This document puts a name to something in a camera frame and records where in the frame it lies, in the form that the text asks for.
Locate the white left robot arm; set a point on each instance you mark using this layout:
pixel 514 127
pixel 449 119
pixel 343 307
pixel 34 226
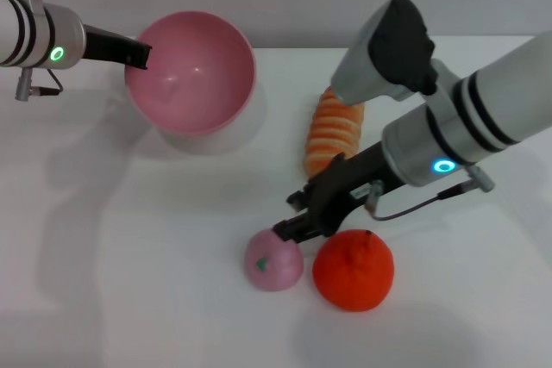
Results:
pixel 34 38

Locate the orange tangerine toy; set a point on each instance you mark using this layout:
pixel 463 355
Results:
pixel 353 275

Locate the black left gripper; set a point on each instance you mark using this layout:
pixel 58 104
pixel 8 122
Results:
pixel 105 47

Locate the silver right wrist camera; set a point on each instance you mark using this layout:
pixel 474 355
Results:
pixel 384 58

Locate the orange striped bread roll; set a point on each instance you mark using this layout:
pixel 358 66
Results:
pixel 332 135

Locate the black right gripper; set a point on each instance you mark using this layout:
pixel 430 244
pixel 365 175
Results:
pixel 345 191

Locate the pink peach toy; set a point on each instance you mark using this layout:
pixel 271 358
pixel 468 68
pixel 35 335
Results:
pixel 274 262

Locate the pink plastic bowl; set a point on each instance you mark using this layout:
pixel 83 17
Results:
pixel 194 79

